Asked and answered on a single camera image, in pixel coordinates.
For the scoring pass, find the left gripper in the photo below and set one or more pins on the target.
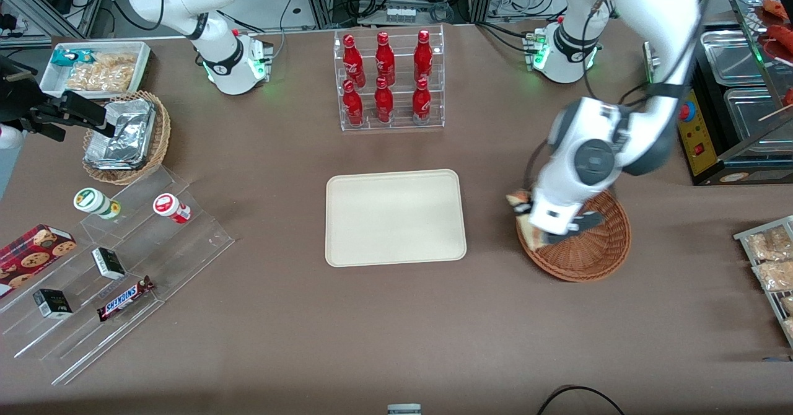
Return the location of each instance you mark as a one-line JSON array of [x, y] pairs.
[[523, 211]]

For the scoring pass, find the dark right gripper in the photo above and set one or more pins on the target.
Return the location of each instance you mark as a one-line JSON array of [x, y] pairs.
[[20, 100]]

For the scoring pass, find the triangular sandwich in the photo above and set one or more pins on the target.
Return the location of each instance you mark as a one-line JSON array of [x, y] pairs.
[[530, 232]]

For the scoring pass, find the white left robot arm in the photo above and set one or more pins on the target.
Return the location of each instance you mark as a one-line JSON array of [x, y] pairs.
[[650, 18]]

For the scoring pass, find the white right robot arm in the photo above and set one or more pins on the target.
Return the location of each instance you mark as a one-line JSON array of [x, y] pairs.
[[217, 62]]

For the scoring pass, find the brown wicker basket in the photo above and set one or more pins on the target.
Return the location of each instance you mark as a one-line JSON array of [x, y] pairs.
[[595, 254]]

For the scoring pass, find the light wicker basket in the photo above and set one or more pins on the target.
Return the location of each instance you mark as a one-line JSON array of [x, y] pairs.
[[160, 142]]

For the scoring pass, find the beige plastic tray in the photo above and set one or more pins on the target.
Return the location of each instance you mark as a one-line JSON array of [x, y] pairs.
[[395, 217]]

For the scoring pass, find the white rectangular bin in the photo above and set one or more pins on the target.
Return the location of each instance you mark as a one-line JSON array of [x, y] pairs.
[[52, 80]]

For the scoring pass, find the clear bag of chips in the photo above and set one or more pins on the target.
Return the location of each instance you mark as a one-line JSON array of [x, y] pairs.
[[99, 79], [118, 62]]

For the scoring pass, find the silver foil packet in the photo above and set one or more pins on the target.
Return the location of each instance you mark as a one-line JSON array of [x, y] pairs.
[[108, 153], [133, 127]]

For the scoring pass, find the teal snack packet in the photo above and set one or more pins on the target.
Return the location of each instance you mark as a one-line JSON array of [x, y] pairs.
[[65, 57]]

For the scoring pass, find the green lid white cup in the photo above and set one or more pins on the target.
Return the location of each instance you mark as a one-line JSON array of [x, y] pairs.
[[93, 202]]

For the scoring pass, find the red lid white cup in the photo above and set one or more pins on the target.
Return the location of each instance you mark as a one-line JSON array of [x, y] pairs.
[[170, 207]]

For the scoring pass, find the red cookie box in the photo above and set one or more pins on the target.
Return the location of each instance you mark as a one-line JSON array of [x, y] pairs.
[[31, 254]]

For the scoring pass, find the small black box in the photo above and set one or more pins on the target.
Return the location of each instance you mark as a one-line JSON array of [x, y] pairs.
[[52, 304], [109, 264]]

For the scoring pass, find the red cola bottle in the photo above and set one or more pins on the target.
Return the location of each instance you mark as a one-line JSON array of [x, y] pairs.
[[423, 56], [353, 62], [385, 59], [383, 104], [421, 104], [353, 106]]

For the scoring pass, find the clear acrylic bottle rack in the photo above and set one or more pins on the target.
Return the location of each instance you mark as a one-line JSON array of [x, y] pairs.
[[399, 121]]

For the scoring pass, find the clear acrylic stepped shelf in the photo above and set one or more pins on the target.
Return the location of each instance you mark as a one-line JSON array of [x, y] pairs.
[[179, 248]]

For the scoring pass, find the black food warmer machine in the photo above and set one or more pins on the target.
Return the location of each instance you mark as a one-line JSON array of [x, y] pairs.
[[712, 155]]

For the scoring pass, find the Snickers chocolate bar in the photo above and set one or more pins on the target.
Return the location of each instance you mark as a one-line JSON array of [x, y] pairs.
[[124, 299]]

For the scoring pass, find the small grey box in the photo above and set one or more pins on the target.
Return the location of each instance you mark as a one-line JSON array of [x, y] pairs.
[[404, 409]]

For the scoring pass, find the clear bag of snacks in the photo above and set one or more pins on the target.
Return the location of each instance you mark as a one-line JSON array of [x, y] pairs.
[[788, 328], [774, 275], [787, 305], [768, 244]]

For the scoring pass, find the steel warmer pan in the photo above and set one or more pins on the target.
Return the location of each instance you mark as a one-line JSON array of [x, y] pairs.
[[753, 117], [731, 56]]

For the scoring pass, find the aluminium frame rail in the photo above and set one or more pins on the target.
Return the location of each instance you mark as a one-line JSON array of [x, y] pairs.
[[37, 6]]

